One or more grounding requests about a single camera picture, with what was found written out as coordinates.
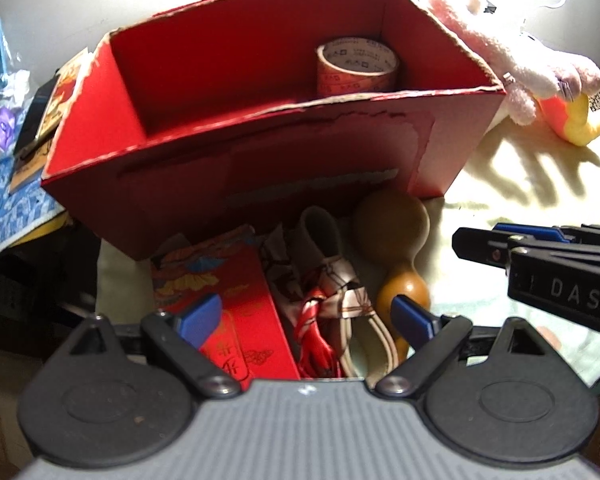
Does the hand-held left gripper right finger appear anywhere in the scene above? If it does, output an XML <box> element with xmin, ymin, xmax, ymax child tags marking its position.
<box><xmin>375</xmin><ymin>295</ymin><xmax>556</xmax><ymax>400</ymax></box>

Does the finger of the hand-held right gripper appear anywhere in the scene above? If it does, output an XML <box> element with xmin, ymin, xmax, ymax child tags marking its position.
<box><xmin>452</xmin><ymin>227</ymin><xmax>600</xmax><ymax>325</ymax></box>
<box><xmin>492</xmin><ymin>222</ymin><xmax>600</xmax><ymax>247</ymax></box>

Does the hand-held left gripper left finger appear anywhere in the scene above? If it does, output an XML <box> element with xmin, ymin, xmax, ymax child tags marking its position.
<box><xmin>62</xmin><ymin>294</ymin><xmax>242</xmax><ymax>400</ymax></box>

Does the red patterned gift box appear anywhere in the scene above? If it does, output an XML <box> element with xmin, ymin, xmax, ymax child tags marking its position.
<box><xmin>150</xmin><ymin>225</ymin><xmax>301</xmax><ymax>393</ymax></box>

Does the brown gourd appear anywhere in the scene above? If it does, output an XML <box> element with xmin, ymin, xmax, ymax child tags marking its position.
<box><xmin>351</xmin><ymin>192</ymin><xmax>431</xmax><ymax>361</ymax></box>

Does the red tassel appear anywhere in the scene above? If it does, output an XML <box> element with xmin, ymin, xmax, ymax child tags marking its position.
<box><xmin>294</xmin><ymin>287</ymin><xmax>342</xmax><ymax>378</ymax></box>

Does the red cardboard box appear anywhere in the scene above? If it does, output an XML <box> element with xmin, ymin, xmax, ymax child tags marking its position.
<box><xmin>40</xmin><ymin>0</ymin><xmax>508</xmax><ymax>261</ymax></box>

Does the cream tablecloth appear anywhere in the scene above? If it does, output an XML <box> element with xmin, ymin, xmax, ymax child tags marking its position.
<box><xmin>95</xmin><ymin>7</ymin><xmax>600</xmax><ymax>396</ymax></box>

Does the pink plush toy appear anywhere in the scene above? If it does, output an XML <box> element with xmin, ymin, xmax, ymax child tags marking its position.
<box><xmin>426</xmin><ymin>0</ymin><xmax>600</xmax><ymax>127</ymax></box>

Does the printed tape roll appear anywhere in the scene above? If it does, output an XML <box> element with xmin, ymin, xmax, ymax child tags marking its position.
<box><xmin>315</xmin><ymin>36</ymin><xmax>400</xmax><ymax>96</ymax></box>

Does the red yellow printed card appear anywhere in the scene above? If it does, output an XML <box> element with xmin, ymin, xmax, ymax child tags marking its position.
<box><xmin>9</xmin><ymin>50</ymin><xmax>93</xmax><ymax>193</ymax></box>

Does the black flat case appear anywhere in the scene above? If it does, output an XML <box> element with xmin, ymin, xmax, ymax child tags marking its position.
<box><xmin>14</xmin><ymin>79</ymin><xmax>57</xmax><ymax>157</ymax></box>

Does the white plastic bag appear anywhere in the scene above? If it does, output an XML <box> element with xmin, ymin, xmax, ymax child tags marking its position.
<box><xmin>0</xmin><ymin>69</ymin><xmax>32</xmax><ymax>108</ymax></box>

